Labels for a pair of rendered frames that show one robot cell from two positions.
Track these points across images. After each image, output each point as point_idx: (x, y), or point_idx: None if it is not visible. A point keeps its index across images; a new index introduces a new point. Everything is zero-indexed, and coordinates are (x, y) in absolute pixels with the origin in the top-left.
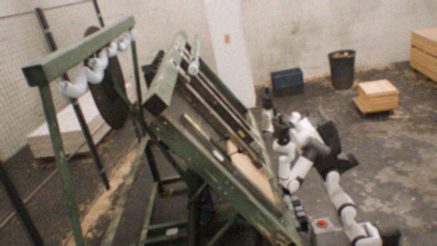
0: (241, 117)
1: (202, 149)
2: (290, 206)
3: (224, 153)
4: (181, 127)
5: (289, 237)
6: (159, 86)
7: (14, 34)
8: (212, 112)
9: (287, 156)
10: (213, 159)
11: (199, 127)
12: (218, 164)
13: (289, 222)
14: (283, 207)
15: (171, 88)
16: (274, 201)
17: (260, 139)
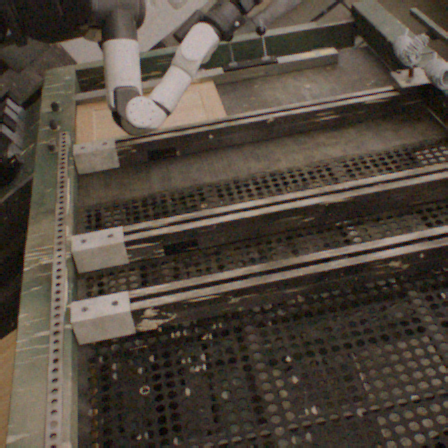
0: (200, 280)
1: (279, 29)
2: (15, 137)
3: (242, 61)
4: (321, 24)
5: (82, 63)
6: (382, 7)
7: None
8: (307, 102)
9: (149, 3)
10: (258, 35)
11: (303, 58)
12: (247, 37)
13: (60, 88)
14: (63, 104)
15: (377, 23)
16: (80, 117)
17: (40, 349)
